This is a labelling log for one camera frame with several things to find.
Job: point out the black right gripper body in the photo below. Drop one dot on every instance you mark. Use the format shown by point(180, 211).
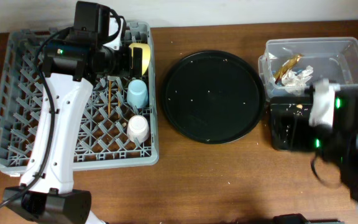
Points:
point(329, 137)

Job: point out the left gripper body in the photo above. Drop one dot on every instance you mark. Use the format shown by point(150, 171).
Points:
point(117, 63)

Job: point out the yellow bowl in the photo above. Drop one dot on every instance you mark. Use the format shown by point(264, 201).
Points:
point(146, 55)

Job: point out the blue plastic cup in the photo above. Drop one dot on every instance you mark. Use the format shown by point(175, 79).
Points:
point(137, 94)

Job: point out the wooden chopstick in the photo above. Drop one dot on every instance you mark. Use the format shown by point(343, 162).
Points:
point(118, 96)
point(109, 97)

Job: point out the white tissue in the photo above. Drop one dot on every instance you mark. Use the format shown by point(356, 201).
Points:
point(295, 82)

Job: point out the pink plastic cup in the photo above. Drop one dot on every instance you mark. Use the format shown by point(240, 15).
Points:
point(138, 128)

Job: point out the gold snack wrapper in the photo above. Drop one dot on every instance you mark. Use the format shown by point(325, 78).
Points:
point(288, 65)

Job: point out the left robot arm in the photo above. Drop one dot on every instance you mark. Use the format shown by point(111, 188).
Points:
point(68, 64)

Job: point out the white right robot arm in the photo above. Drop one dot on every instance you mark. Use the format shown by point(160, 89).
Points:
point(349, 179)

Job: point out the grey dishwasher rack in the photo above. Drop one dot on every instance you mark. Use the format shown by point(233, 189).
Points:
point(102, 142)

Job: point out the black rectangular tray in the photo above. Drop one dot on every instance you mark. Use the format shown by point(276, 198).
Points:
point(289, 124)

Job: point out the round black tray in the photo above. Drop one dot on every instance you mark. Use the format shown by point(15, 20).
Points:
point(212, 97)

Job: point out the clear plastic bin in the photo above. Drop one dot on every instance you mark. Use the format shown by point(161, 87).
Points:
point(332, 58)

